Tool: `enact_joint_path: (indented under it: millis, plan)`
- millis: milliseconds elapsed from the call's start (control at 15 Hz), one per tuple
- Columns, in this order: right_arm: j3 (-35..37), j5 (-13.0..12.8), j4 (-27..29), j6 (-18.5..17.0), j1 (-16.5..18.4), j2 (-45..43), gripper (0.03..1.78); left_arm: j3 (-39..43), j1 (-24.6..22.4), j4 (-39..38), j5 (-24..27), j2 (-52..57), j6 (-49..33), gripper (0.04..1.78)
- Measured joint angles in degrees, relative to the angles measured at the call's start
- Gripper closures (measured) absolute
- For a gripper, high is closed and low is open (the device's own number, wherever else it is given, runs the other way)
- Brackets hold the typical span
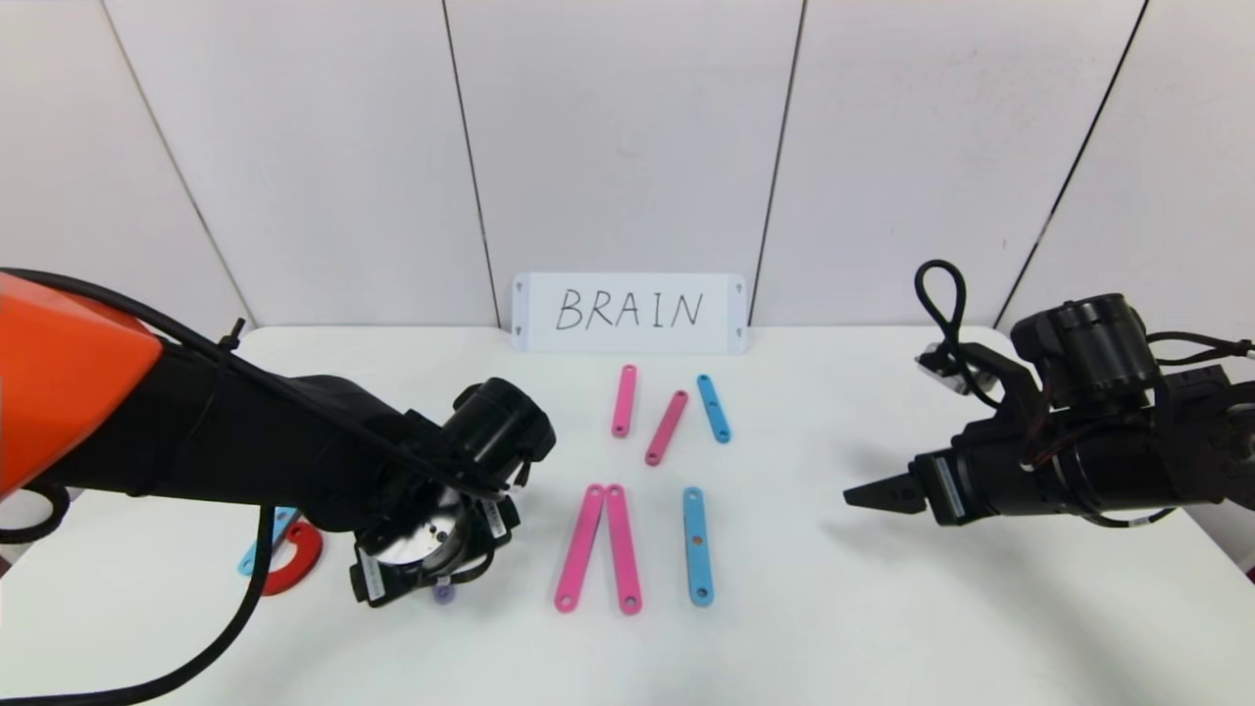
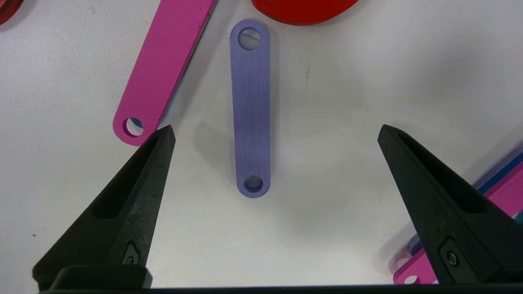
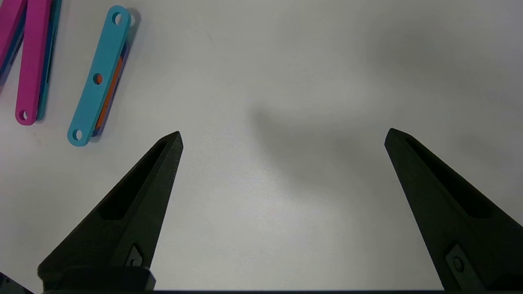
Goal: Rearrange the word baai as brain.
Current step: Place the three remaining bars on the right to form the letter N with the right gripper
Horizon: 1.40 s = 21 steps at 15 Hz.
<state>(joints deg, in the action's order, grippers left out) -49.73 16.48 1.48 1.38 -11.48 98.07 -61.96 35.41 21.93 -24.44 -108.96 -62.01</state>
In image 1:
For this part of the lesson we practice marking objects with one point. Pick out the light blue bar orange hole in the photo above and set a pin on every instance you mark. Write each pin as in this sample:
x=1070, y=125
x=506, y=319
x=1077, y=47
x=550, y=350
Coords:
x=697, y=520

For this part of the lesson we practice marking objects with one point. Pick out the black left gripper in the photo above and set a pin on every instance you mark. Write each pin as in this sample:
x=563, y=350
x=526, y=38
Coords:
x=374, y=579

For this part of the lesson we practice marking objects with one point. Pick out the long pink bar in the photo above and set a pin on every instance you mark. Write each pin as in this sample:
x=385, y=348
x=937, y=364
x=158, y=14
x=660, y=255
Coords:
x=667, y=428
x=580, y=547
x=624, y=549

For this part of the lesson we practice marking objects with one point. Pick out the short blue bar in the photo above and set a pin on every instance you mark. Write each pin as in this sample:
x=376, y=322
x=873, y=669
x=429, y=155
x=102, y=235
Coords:
x=713, y=407

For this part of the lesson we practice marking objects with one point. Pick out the long light blue bar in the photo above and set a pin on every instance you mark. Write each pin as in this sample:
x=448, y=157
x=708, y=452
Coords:
x=248, y=564

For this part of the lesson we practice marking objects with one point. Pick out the white BRAIN word card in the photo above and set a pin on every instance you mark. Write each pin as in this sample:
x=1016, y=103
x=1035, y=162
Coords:
x=627, y=312

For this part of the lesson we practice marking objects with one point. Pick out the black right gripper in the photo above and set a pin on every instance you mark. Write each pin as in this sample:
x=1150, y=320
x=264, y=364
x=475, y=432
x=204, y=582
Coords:
x=947, y=487

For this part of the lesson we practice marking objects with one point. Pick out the short pink bar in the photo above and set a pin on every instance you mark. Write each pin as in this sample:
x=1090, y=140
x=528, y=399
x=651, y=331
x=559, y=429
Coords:
x=625, y=402

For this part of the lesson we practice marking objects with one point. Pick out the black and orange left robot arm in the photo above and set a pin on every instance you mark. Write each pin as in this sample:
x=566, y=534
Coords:
x=196, y=441

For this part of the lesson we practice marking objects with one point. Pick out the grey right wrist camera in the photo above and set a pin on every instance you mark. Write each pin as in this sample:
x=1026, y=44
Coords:
x=941, y=368

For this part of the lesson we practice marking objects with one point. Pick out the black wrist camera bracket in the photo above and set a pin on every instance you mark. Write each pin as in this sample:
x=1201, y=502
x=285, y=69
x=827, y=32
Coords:
x=1015, y=378

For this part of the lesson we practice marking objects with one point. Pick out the large red curved piece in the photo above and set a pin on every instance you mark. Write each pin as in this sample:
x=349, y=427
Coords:
x=306, y=564

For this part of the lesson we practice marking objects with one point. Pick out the short purple bar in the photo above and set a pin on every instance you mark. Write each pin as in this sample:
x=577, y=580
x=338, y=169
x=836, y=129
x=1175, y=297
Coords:
x=444, y=593

